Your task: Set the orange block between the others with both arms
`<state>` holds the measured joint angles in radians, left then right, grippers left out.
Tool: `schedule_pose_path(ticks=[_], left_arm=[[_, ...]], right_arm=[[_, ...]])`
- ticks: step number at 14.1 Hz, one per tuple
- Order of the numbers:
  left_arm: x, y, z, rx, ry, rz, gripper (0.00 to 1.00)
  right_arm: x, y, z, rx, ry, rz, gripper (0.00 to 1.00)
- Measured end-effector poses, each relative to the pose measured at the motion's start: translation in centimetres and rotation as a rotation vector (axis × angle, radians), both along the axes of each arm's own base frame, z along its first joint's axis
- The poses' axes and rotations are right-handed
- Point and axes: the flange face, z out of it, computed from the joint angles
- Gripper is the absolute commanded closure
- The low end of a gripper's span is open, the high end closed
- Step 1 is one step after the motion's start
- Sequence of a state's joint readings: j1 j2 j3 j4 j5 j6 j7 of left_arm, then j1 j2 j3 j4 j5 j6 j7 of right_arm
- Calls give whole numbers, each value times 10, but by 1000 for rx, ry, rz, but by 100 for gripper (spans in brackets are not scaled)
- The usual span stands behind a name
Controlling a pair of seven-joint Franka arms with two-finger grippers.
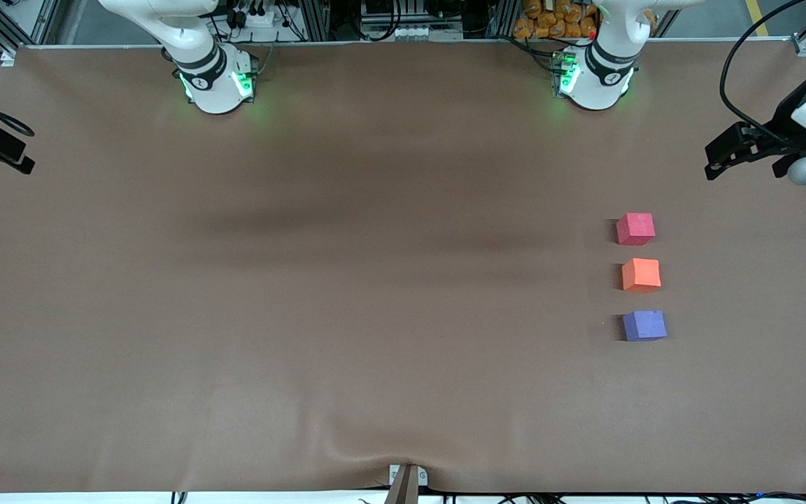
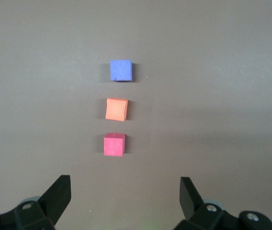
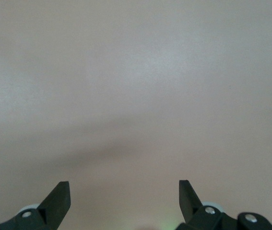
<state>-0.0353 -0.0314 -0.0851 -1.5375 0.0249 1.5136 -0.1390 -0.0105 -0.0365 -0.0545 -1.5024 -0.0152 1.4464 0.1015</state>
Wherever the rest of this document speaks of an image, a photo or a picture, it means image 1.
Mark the brown table mat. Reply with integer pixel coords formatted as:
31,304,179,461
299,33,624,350
0,41,806,494

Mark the red foam block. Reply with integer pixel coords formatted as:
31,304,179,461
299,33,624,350
616,213,656,246

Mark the white power strip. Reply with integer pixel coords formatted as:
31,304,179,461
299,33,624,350
232,7,285,30

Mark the orange foam block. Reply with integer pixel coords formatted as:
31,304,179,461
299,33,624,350
621,258,662,292

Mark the small metal clamp bracket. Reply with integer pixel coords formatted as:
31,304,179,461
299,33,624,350
389,465,429,488

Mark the purple foam block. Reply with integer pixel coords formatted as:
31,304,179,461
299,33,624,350
622,310,668,342

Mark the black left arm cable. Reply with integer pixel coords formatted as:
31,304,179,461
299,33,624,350
721,0,806,134

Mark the bag of orange items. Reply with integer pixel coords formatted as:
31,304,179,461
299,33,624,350
513,0,598,40

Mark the white connector row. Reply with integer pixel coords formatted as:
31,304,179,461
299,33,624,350
360,25,465,41

